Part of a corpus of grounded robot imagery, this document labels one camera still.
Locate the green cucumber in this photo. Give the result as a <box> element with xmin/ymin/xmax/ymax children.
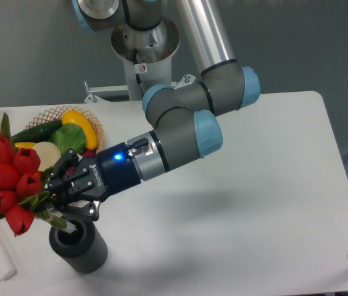
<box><xmin>12</xmin><ymin>120</ymin><xmax>62</xmax><ymax>142</ymax></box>

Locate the yellow squash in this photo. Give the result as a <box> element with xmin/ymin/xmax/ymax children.
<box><xmin>62</xmin><ymin>110</ymin><xmax>98</xmax><ymax>150</ymax></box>

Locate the woven wicker basket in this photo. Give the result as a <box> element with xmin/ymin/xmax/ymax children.
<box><xmin>24</xmin><ymin>105</ymin><xmax>104</xmax><ymax>152</ymax></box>

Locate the purple eggplant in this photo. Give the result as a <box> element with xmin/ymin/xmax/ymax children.
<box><xmin>81</xmin><ymin>150</ymin><xmax>96</xmax><ymax>157</ymax></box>

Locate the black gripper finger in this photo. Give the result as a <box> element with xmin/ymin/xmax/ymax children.
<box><xmin>49</xmin><ymin>148</ymin><xmax>80</xmax><ymax>181</ymax></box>
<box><xmin>52</xmin><ymin>200</ymin><xmax>101</xmax><ymax>221</ymax></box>

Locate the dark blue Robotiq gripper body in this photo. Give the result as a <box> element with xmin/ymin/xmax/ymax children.
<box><xmin>47</xmin><ymin>142</ymin><xmax>141</xmax><ymax>205</ymax></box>

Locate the dark grey ribbed vase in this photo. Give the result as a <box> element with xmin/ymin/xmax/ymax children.
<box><xmin>49</xmin><ymin>216</ymin><xmax>108</xmax><ymax>274</ymax></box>

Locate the red tulip bouquet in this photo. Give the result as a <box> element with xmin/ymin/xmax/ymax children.
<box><xmin>0</xmin><ymin>113</ymin><xmax>79</xmax><ymax>236</ymax></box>

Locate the green bok choy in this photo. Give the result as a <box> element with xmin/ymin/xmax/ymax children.
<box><xmin>48</xmin><ymin>123</ymin><xmax>86</xmax><ymax>155</ymax></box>

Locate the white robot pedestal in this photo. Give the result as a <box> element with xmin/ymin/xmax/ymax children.
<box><xmin>85</xmin><ymin>17</ymin><xmax>196</xmax><ymax>103</ymax></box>

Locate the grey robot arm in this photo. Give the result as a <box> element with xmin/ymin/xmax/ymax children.
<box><xmin>48</xmin><ymin>1</ymin><xmax>260</xmax><ymax>220</ymax></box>

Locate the yellow bell pepper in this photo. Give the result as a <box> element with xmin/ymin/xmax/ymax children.
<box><xmin>15</xmin><ymin>142</ymin><xmax>36</xmax><ymax>149</ymax></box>

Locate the beige round disc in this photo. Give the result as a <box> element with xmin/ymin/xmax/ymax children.
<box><xmin>32</xmin><ymin>141</ymin><xmax>61</xmax><ymax>171</ymax></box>

